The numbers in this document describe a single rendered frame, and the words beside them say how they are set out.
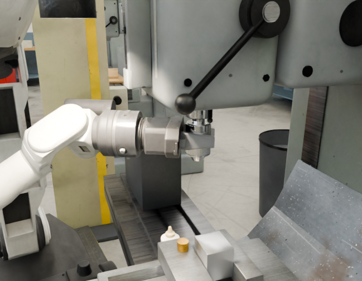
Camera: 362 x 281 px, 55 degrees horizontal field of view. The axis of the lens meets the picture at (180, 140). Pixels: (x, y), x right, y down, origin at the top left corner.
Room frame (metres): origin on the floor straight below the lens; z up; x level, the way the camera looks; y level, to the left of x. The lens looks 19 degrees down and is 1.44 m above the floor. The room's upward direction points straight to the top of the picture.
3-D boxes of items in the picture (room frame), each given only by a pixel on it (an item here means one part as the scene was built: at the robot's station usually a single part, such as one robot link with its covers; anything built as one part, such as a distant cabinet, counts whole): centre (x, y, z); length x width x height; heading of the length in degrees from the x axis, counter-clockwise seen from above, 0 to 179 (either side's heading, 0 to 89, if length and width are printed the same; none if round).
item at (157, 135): (0.62, 0.06, 1.24); 0.13 x 0.12 x 0.10; 175
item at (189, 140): (0.59, -0.03, 1.24); 0.06 x 0.02 x 0.03; 85
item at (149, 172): (1.01, 0.09, 1.02); 0.22 x 0.12 x 0.20; 21
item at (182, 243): (0.56, 0.00, 1.04); 0.02 x 0.02 x 0.02
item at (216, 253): (0.54, -0.06, 1.03); 0.06 x 0.05 x 0.06; 19
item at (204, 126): (0.62, -0.03, 1.26); 0.05 x 0.05 x 0.01
